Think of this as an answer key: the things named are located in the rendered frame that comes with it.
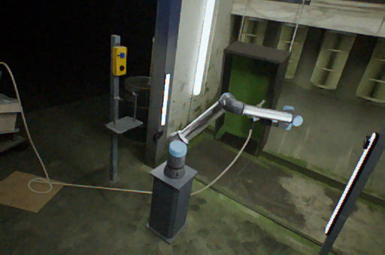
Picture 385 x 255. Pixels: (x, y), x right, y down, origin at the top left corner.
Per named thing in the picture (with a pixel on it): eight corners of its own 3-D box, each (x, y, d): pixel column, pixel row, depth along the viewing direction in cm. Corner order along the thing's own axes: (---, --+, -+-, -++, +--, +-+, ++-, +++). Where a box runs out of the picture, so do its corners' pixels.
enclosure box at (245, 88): (225, 125, 336) (237, 40, 270) (267, 141, 311) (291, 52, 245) (213, 139, 311) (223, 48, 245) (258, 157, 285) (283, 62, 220)
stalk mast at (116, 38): (113, 177, 285) (116, 34, 222) (116, 179, 283) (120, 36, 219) (109, 179, 281) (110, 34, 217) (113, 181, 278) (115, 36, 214)
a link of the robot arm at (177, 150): (167, 168, 197) (169, 149, 190) (166, 156, 213) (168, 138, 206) (185, 168, 199) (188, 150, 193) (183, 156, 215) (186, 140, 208)
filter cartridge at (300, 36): (280, 86, 335) (297, 23, 302) (262, 78, 365) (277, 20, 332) (298, 85, 351) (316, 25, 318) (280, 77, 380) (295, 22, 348)
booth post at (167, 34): (144, 163, 317) (159, -34, 228) (153, 158, 332) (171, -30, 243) (154, 169, 309) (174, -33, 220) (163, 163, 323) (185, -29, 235)
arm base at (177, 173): (177, 182, 197) (178, 172, 193) (159, 172, 206) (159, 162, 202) (189, 171, 213) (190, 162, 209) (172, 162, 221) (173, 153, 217)
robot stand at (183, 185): (170, 244, 215) (178, 189, 190) (144, 226, 228) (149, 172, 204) (188, 223, 239) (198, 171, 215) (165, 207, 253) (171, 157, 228)
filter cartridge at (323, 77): (333, 93, 339) (356, 33, 309) (334, 99, 308) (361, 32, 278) (306, 87, 352) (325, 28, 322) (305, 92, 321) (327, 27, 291)
